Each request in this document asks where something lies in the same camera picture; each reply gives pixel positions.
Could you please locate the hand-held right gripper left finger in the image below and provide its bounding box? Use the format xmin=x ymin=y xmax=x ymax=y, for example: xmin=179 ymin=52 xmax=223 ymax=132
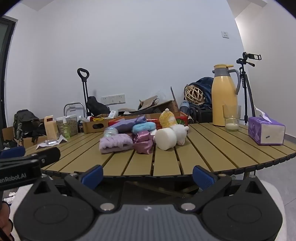
xmin=32 ymin=165 xmax=121 ymax=212

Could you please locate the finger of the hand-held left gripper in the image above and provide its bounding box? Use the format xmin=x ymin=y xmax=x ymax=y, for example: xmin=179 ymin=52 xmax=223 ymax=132
xmin=0 ymin=146 xmax=26 ymax=159
xmin=37 ymin=147 xmax=61 ymax=168

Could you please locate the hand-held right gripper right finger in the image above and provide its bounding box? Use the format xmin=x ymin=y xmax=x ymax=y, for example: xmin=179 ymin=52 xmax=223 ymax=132
xmin=178 ymin=165 xmax=264 ymax=212

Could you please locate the lavender fuzzy cloth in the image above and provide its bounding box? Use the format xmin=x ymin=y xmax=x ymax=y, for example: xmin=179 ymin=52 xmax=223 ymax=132
xmin=99 ymin=134 xmax=134 ymax=154

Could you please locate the white plush toy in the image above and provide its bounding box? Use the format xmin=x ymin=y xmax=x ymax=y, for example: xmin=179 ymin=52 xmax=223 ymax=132
xmin=171 ymin=124 xmax=190 ymax=146

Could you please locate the clear plastic ball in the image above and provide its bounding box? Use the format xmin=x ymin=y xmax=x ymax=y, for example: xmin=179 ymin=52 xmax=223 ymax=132
xmin=103 ymin=127 xmax=119 ymax=139

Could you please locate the purple knitted sock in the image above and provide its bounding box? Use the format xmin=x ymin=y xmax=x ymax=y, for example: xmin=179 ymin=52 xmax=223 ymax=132
xmin=111 ymin=115 xmax=147 ymax=134

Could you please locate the yellow knitted plush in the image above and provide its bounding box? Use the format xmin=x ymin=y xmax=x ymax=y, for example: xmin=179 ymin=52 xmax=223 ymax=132
xmin=159 ymin=108 xmax=178 ymax=128

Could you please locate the red cardboard box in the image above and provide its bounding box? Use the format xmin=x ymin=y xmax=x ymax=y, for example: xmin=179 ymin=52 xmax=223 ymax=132
xmin=108 ymin=112 xmax=189 ymax=130

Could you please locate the white paper packet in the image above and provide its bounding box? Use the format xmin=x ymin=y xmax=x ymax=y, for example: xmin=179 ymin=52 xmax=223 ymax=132
xmin=36 ymin=135 xmax=68 ymax=150

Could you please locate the cardboard box with backpack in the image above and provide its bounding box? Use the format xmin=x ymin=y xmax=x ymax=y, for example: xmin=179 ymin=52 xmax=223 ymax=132
xmin=2 ymin=126 xmax=48 ymax=149

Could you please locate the beige carton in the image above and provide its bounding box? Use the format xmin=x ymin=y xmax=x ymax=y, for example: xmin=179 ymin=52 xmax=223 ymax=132
xmin=44 ymin=115 xmax=60 ymax=141

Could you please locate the black backpack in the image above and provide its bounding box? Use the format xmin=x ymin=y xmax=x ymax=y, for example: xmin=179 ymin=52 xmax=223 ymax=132
xmin=13 ymin=110 xmax=47 ymax=143

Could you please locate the clear storage container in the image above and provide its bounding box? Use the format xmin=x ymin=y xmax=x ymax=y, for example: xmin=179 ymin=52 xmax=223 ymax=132
xmin=56 ymin=114 xmax=78 ymax=140

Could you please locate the small brown cardboard box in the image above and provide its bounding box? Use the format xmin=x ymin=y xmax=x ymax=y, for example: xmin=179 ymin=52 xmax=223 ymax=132
xmin=82 ymin=113 xmax=116 ymax=134

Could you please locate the white foam cylinder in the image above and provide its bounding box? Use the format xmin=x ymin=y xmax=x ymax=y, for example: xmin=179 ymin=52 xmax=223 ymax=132
xmin=154 ymin=127 xmax=177 ymax=150

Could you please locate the clear glass cup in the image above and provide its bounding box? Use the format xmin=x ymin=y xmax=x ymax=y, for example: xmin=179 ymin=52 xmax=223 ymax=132
xmin=222 ymin=105 xmax=242 ymax=132

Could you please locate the black bag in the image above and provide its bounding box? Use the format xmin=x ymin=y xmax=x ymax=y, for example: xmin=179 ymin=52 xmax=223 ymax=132
xmin=86 ymin=96 xmax=111 ymax=116

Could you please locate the blue fluffy toy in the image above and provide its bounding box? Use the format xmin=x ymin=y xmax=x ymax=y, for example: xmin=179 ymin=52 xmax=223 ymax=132
xmin=132 ymin=121 xmax=157 ymax=135

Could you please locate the blue water bottle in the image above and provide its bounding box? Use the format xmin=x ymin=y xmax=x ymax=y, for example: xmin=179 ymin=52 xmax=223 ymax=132
xmin=179 ymin=100 xmax=190 ymax=116

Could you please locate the purple tissue pack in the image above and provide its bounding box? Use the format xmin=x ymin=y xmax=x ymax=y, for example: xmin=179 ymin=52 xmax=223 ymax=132
xmin=248 ymin=105 xmax=286 ymax=146

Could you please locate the yellow thermos jug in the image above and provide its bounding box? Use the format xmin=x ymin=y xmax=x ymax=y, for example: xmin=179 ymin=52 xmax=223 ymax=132
xmin=211 ymin=64 xmax=241 ymax=127

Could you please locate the dark door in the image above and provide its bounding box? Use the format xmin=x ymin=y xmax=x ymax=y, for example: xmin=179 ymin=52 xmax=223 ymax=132
xmin=0 ymin=15 xmax=18 ymax=131

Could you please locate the wicker ball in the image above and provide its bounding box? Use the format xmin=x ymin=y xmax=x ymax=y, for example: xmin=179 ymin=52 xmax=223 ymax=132
xmin=184 ymin=85 xmax=205 ymax=105

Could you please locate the large open cardboard box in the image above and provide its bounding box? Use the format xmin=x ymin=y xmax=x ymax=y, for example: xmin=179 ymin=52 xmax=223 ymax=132
xmin=117 ymin=87 xmax=180 ymax=116

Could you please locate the dark blue cloth bag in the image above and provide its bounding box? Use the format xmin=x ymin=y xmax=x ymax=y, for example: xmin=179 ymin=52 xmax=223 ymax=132
xmin=187 ymin=77 xmax=214 ymax=110

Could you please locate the white folding frame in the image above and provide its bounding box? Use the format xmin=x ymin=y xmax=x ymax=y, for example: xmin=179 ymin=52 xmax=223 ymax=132
xmin=63 ymin=102 xmax=85 ymax=117

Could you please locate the white wall socket strip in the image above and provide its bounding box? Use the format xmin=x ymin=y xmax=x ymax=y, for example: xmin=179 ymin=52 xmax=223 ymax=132
xmin=100 ymin=94 xmax=126 ymax=105

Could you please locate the black camera tripod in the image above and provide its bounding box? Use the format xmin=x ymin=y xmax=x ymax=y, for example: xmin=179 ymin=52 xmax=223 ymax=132
xmin=236 ymin=52 xmax=262 ymax=126

